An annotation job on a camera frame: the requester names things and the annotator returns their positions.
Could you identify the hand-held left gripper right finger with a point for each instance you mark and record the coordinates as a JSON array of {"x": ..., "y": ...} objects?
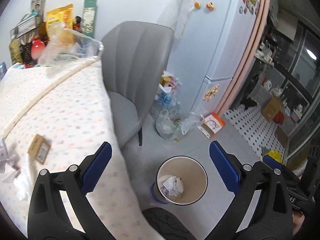
[{"x": 223, "y": 167}]

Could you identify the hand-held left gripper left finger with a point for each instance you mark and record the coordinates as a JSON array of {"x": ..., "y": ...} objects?
[{"x": 96, "y": 167}]

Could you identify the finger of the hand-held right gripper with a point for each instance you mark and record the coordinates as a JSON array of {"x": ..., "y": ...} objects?
[{"x": 271, "y": 159}]

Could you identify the cream round waste bin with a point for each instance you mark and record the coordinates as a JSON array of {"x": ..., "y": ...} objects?
[{"x": 190, "y": 177}]

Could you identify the white tissue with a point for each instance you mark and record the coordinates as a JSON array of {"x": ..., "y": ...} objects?
[
  {"x": 21, "y": 185},
  {"x": 172, "y": 182}
]

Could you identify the clear plastic wrapper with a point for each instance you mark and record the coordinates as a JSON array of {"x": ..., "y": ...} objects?
[{"x": 172, "y": 194}]

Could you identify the small brown cardboard box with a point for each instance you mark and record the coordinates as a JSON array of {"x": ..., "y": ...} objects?
[{"x": 38, "y": 148}]

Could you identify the yellow plastic bag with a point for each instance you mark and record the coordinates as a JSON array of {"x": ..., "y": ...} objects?
[{"x": 273, "y": 155}]

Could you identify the red bag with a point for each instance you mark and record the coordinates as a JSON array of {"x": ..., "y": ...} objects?
[{"x": 280, "y": 118}]

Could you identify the orange and white cardboard box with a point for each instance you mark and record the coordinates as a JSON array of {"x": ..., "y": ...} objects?
[{"x": 212, "y": 125}]

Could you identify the large brown cardboard box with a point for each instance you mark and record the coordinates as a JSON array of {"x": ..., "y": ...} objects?
[{"x": 271, "y": 108}]

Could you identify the white lace cloth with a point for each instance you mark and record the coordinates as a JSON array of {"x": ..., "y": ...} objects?
[{"x": 260, "y": 95}]

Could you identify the clear plastic bag of bottles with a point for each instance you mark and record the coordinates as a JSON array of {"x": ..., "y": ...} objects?
[{"x": 166, "y": 127}]

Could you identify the long colourful fridge magnet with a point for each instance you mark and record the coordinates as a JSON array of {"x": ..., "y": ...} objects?
[{"x": 211, "y": 93}]

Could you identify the white and red mug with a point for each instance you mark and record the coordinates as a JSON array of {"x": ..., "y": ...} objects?
[{"x": 267, "y": 83}]

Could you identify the white plastic bag of packages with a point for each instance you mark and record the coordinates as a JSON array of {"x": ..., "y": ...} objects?
[{"x": 166, "y": 92}]

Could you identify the grey upholstered chair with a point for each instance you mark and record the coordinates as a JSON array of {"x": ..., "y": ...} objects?
[{"x": 135, "y": 62}]

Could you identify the round ceiling light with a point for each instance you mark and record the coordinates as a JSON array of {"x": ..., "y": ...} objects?
[{"x": 312, "y": 54}]

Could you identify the large clear plastic bag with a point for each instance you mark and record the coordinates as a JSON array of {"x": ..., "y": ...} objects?
[{"x": 62, "y": 52}]

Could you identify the white refrigerator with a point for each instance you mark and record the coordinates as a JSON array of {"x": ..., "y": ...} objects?
[{"x": 217, "y": 42}]

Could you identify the pink round vase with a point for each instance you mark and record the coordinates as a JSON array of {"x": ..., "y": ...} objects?
[{"x": 38, "y": 47}]

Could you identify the blue drink can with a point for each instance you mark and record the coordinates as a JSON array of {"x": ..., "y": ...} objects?
[{"x": 2, "y": 71}]

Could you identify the black chopstick holder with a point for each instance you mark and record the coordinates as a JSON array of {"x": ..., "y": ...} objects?
[{"x": 26, "y": 51}]

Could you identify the glass jar of dried flowers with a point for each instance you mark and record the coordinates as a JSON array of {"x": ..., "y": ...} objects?
[{"x": 14, "y": 52}]

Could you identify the red doll figure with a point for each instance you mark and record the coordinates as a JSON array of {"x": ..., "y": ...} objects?
[{"x": 77, "y": 22}]

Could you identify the tall green box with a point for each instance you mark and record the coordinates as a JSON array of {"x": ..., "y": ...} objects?
[{"x": 89, "y": 17}]

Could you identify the yellow snack bag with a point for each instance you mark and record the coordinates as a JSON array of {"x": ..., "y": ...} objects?
[{"x": 58, "y": 17}]

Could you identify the cluster of fridge magnets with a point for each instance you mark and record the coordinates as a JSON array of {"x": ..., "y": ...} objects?
[{"x": 250, "y": 1}]

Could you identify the white mesh bag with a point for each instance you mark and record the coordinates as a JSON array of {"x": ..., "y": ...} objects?
[{"x": 183, "y": 12}]

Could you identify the orange duck fridge magnet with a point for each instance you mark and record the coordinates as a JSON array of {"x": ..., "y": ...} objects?
[{"x": 210, "y": 5}]

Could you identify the burger fridge magnet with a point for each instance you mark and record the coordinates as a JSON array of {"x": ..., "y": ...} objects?
[{"x": 197, "y": 5}]

